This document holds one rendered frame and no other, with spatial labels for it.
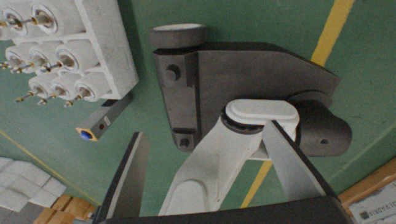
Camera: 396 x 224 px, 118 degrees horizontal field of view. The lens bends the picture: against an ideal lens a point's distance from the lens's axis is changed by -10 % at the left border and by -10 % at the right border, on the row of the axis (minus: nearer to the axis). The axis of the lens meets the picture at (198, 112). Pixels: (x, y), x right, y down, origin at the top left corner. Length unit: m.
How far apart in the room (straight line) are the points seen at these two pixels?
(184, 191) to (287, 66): 0.46
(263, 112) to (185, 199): 0.30
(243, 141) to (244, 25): 0.44
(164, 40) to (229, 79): 0.24
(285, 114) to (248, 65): 0.19
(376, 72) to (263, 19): 0.57
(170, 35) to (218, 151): 0.34
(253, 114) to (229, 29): 0.36
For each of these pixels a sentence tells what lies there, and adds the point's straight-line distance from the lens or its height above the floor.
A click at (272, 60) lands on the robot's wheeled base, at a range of 0.50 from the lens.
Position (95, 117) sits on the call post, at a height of 0.24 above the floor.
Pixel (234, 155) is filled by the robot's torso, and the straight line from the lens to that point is 0.35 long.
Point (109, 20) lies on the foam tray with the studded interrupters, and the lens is 0.67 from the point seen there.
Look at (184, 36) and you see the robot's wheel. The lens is 0.44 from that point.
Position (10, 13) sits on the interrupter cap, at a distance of 0.69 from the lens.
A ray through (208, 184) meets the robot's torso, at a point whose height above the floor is 0.51.
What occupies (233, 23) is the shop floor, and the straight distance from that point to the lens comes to 0.62.
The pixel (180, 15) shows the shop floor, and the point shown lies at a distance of 0.64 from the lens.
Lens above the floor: 0.62
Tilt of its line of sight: 50 degrees down
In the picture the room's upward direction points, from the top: 168 degrees counter-clockwise
